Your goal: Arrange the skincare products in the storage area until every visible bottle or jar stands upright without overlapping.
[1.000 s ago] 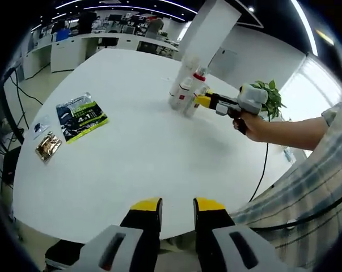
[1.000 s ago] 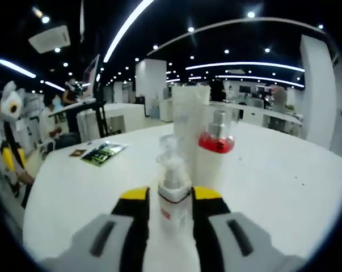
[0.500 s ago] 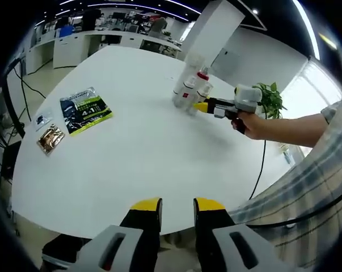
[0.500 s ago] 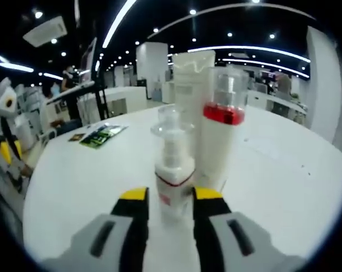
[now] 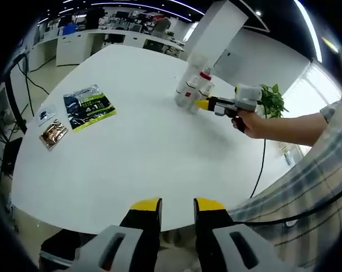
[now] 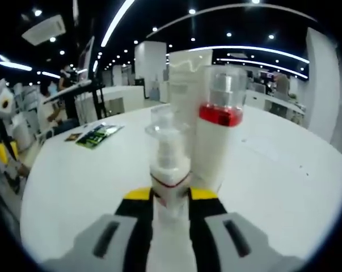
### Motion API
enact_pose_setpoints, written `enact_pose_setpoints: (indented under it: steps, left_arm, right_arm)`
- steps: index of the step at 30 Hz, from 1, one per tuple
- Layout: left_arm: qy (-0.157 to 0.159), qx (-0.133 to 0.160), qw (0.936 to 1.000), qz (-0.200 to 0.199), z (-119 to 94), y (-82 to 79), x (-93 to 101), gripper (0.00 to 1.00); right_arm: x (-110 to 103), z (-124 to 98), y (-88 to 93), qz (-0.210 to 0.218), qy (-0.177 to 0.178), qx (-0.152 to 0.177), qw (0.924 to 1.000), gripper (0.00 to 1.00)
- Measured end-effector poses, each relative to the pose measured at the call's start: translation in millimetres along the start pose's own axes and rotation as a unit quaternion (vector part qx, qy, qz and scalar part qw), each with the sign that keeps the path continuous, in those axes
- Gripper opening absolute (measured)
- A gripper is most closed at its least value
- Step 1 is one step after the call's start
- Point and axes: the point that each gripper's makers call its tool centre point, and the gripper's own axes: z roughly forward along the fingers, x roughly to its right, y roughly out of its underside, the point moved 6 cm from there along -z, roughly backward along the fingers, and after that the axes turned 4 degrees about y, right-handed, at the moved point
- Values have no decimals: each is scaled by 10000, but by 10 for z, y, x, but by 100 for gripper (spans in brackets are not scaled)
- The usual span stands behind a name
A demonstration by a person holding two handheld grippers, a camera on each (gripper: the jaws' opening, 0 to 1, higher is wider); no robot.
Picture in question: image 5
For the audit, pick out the long white office desk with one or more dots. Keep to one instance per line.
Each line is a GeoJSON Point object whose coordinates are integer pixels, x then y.
{"type": "Point", "coordinates": [72, 49]}

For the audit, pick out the person's plaid shirt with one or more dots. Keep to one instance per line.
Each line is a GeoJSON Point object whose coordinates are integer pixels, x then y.
{"type": "Point", "coordinates": [307, 184]}

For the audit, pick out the small white skincare jar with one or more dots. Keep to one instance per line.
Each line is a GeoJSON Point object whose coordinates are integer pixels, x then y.
{"type": "Point", "coordinates": [192, 83]}

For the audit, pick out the grey wall panel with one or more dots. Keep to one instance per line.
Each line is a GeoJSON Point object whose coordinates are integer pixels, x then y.
{"type": "Point", "coordinates": [230, 63]}

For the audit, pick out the white skincare bottle red label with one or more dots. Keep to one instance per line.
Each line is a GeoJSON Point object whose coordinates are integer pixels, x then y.
{"type": "Point", "coordinates": [185, 96]}

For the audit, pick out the red collar white skincare bottle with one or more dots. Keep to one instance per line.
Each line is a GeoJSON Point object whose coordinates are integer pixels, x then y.
{"type": "Point", "coordinates": [205, 82]}

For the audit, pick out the small white dark packet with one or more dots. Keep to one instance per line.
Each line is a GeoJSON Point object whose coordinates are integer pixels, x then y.
{"type": "Point", "coordinates": [47, 114]}

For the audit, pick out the small white skincare bottle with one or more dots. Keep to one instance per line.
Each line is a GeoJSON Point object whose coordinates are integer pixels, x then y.
{"type": "Point", "coordinates": [194, 109]}

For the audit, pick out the gold foil packet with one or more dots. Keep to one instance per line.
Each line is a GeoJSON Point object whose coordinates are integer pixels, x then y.
{"type": "Point", "coordinates": [54, 136]}

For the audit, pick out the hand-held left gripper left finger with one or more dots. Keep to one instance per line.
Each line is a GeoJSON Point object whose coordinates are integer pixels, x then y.
{"type": "Point", "coordinates": [142, 235]}

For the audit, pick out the person's right hand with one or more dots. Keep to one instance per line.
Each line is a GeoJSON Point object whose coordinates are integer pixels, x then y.
{"type": "Point", "coordinates": [254, 124]}

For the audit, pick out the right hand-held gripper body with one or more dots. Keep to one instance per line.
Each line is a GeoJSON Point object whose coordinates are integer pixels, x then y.
{"type": "Point", "coordinates": [248, 95]}

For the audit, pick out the green printed packet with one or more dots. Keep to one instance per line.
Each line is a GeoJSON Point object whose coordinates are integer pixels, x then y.
{"type": "Point", "coordinates": [88, 106]}

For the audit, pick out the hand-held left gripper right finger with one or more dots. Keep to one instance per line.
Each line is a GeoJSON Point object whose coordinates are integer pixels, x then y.
{"type": "Point", "coordinates": [210, 235]}

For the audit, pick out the white skincare tube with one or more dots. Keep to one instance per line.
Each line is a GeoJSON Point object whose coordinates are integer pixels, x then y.
{"type": "Point", "coordinates": [197, 63]}

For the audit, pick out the potted green plant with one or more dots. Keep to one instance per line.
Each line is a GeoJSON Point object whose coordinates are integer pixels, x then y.
{"type": "Point", "coordinates": [272, 99]}

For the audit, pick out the curved ceiling light strip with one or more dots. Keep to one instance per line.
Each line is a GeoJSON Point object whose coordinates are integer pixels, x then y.
{"type": "Point", "coordinates": [310, 31]}

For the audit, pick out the black device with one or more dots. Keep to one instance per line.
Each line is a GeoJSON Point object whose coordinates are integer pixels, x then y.
{"type": "Point", "coordinates": [10, 158]}

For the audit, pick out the small clear cap skincare bottle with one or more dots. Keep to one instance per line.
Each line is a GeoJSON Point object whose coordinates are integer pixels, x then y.
{"type": "Point", "coordinates": [209, 89]}

